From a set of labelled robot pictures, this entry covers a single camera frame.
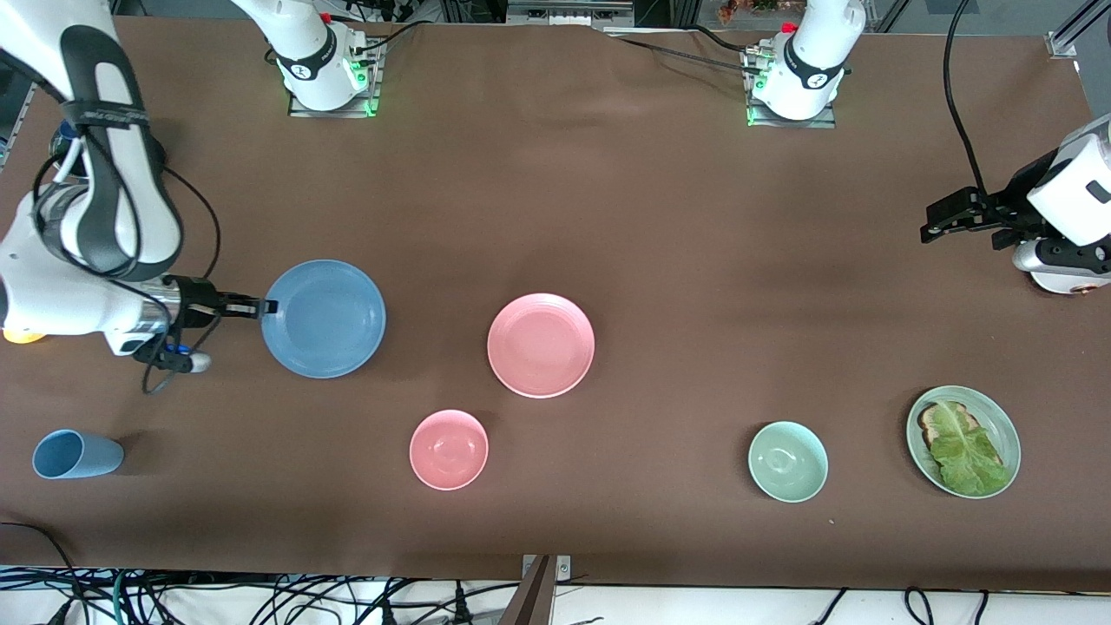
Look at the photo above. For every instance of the dark blue saucepan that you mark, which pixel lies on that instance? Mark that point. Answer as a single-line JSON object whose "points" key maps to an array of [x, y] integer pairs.
{"points": [[158, 161]]}

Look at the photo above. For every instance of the brown table cover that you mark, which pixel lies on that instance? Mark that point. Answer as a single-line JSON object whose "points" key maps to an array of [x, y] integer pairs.
{"points": [[608, 191]]}

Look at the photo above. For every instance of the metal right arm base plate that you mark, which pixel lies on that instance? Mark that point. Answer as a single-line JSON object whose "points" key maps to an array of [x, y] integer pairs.
{"points": [[375, 78]]}

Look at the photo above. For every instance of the green plate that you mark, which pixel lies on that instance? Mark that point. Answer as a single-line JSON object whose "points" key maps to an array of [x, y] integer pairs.
{"points": [[1002, 425]]}

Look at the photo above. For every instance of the aluminium frame profile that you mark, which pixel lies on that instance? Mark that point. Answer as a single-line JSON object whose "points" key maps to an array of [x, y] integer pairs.
{"points": [[1063, 43]]}

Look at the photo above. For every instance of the mint green bowl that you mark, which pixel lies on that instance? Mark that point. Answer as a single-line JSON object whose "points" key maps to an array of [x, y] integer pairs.
{"points": [[788, 462]]}

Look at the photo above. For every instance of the pink plate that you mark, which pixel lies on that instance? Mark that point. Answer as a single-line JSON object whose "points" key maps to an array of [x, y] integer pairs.
{"points": [[541, 345]]}

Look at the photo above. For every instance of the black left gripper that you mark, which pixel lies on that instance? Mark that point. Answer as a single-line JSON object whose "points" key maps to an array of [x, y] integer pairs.
{"points": [[1005, 209]]}

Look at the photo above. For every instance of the blue plate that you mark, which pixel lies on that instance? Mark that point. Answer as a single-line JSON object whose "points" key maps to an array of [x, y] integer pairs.
{"points": [[325, 319]]}

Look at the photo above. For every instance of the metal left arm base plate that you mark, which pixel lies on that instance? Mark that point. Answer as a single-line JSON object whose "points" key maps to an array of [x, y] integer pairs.
{"points": [[831, 117]]}

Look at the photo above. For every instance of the toast slice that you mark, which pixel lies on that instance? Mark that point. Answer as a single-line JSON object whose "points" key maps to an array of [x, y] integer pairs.
{"points": [[930, 425]]}

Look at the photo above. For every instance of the pink bowl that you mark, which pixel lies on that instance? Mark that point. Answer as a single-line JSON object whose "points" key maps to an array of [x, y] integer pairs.
{"points": [[449, 450]]}

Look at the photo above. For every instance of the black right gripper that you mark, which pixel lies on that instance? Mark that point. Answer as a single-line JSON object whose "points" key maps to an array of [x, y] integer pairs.
{"points": [[193, 296]]}

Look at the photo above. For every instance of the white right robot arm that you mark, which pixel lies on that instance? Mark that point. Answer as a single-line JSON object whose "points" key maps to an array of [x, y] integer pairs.
{"points": [[43, 286]]}

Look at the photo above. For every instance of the yellow lemon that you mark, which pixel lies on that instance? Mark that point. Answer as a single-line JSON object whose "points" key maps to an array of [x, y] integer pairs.
{"points": [[24, 337]]}

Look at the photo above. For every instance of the orange dried flowers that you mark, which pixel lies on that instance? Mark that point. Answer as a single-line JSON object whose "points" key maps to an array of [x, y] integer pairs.
{"points": [[755, 7]]}

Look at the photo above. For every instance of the blue cup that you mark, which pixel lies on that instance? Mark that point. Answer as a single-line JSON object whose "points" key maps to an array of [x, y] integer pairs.
{"points": [[78, 455]]}

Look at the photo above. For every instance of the white rounded appliance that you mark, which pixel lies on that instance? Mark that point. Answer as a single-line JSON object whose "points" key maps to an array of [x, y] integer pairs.
{"points": [[1063, 283]]}

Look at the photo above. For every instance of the green lettuce leaf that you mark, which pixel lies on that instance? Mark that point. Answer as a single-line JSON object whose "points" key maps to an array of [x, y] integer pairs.
{"points": [[968, 456]]}

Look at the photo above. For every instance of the grey metal box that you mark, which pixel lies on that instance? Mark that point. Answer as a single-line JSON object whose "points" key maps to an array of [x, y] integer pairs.
{"points": [[568, 13]]}

